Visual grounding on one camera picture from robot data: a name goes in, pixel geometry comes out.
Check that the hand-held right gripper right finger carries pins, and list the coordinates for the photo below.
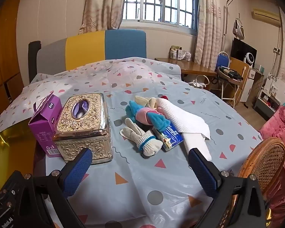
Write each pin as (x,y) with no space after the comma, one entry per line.
(203,175)

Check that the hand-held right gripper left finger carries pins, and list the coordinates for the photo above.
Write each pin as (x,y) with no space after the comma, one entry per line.
(77,172)

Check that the blue tissue pack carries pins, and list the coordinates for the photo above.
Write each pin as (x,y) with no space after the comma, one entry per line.
(171,137)

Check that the gold tin box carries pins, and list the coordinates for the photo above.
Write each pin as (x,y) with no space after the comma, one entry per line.
(9,152)

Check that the grey sock with blue band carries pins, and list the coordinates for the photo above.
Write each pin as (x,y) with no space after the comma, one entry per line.
(144,140)

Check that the blue and pink fuzzy sock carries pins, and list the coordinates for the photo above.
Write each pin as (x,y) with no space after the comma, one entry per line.
(142,117)

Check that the beige sock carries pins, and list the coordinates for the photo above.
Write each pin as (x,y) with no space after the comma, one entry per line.
(142,101)

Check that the ornate gold tissue box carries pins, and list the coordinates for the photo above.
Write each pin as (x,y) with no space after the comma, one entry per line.
(85,133)

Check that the purple carton box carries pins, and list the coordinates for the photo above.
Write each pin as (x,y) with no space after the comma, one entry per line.
(44,133)

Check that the patterned plastic tablecloth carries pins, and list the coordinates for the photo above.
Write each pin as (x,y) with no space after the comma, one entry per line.
(133,171)

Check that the rattan chair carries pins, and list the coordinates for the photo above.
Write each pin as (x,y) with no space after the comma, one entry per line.
(266,161)

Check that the pink blanket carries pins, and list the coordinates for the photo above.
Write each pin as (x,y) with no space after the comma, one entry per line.
(282,128)

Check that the low grey shelf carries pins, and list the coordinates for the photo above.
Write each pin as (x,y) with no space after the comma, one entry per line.
(268,102)

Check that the round wooden side table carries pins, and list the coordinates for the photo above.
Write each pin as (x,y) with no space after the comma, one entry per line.
(230,79)

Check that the white small cabinet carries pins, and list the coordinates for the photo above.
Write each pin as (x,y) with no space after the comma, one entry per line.
(248,85)

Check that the black device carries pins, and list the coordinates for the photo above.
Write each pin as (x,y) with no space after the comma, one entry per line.
(230,73)

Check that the wooden desk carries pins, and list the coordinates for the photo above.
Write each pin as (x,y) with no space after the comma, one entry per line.
(194,67)

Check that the wooden cabinet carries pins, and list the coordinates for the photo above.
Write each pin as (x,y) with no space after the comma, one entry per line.
(236,66)

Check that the blue chair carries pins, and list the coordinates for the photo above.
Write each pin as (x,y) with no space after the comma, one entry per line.
(222,60)

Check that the white round fan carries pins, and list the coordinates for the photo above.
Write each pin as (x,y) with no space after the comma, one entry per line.
(249,60)

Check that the black flat screen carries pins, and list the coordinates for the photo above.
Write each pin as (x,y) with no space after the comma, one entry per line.
(238,49)

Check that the wooden wardrobe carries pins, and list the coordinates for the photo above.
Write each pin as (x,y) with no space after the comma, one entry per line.
(2,64)

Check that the garment steamer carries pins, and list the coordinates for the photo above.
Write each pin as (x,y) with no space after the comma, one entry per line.
(238,29)

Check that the cream air conditioner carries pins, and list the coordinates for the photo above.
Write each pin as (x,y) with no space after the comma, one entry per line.
(266,16)

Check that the barred window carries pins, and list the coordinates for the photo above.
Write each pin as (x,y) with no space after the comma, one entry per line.
(156,4)

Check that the wall socket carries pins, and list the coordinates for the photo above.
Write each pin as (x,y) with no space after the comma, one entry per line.
(276,50)

